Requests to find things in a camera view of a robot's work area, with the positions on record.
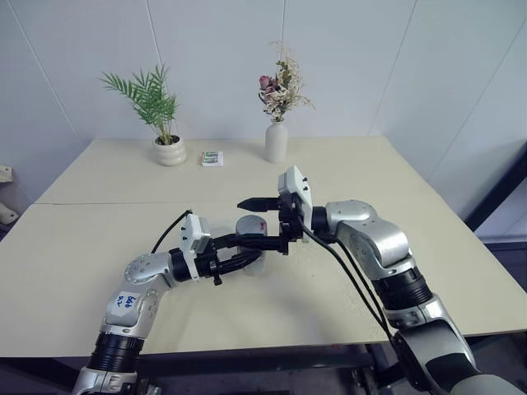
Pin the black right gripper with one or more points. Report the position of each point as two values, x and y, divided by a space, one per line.
290 224

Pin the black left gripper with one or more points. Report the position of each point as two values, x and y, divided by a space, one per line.
207 266

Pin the silver jar lid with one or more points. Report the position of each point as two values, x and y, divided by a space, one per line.
251 224

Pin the clear plastic jar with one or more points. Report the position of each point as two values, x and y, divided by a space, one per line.
256 269

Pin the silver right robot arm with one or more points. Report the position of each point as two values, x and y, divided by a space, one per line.
370 234

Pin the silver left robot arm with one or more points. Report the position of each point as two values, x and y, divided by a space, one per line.
142 269

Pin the small white green card box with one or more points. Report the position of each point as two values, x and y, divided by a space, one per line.
212 159

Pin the white ceramic vase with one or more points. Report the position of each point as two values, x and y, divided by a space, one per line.
276 144

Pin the white ribbed plant pot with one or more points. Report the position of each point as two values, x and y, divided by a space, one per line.
170 153

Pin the white handwritten label sticker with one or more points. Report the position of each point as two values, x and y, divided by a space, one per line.
124 306

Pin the dried flower bouquet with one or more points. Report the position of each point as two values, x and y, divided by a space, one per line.
284 86

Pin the green palm plant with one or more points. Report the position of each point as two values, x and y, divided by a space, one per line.
150 98

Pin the dark blue metal rack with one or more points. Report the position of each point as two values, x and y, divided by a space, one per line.
504 185

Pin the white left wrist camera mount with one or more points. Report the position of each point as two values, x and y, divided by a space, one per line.
192 236

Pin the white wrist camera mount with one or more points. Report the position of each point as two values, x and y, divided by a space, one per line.
192 236
296 185

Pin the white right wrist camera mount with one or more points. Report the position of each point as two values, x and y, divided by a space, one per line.
296 185

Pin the dark metal table frame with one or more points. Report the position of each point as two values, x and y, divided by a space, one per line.
247 364

